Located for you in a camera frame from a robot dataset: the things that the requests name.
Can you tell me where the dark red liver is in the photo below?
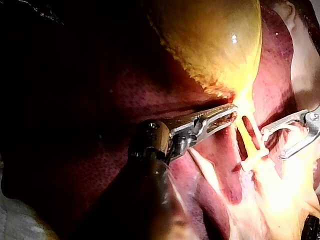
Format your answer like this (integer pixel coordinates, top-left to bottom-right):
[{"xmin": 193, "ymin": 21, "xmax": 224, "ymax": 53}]
[{"xmin": 0, "ymin": 0, "xmax": 320, "ymax": 240}]

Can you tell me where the left arm instrument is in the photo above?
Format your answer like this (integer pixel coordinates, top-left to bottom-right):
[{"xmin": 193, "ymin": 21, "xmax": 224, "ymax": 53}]
[{"xmin": 127, "ymin": 115, "xmax": 205, "ymax": 165}]

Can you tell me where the pale fatty tissue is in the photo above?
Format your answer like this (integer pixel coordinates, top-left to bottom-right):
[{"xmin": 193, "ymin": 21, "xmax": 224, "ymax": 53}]
[
  {"xmin": 187, "ymin": 119, "xmax": 320, "ymax": 240},
  {"xmin": 271, "ymin": 0, "xmax": 320, "ymax": 113}
]

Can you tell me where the left arm instrument jaw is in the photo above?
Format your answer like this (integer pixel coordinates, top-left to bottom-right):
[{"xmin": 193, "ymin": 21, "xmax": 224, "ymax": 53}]
[
  {"xmin": 193, "ymin": 103, "xmax": 239, "ymax": 125},
  {"xmin": 191, "ymin": 111, "xmax": 238, "ymax": 149}
]

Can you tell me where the gallbladder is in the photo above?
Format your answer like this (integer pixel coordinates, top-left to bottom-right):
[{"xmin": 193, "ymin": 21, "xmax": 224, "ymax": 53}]
[{"xmin": 146, "ymin": 0, "xmax": 264, "ymax": 112}]

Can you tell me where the right arm instrument jaw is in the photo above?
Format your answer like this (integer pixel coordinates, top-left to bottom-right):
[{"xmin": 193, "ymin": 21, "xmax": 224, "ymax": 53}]
[
  {"xmin": 260, "ymin": 109, "xmax": 310, "ymax": 141},
  {"xmin": 278, "ymin": 129, "xmax": 320, "ymax": 161}
]

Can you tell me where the white cloth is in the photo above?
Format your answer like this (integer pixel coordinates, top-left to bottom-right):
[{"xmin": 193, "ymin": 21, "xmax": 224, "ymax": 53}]
[{"xmin": 0, "ymin": 159, "xmax": 60, "ymax": 240}]

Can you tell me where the right arm instrument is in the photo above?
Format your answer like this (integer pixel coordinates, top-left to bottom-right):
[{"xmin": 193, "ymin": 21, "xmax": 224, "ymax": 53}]
[{"xmin": 303, "ymin": 105, "xmax": 320, "ymax": 138}]

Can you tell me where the thin tube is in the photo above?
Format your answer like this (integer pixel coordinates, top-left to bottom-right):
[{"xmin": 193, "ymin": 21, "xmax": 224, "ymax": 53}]
[
  {"xmin": 235, "ymin": 115, "xmax": 254, "ymax": 162},
  {"xmin": 248, "ymin": 111, "xmax": 266, "ymax": 152}
]

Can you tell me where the white clip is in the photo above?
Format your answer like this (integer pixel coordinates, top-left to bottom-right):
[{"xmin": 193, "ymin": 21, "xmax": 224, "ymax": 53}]
[{"xmin": 240, "ymin": 147, "xmax": 270, "ymax": 173}]

